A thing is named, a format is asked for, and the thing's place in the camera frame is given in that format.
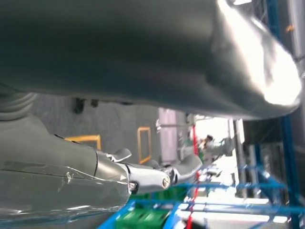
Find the green folding plastic crate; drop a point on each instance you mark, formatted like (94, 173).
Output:
(140, 219)

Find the blue metal shelf rack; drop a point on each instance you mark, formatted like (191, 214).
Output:
(289, 158)

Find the red barrier belt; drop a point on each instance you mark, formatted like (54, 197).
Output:
(194, 189)

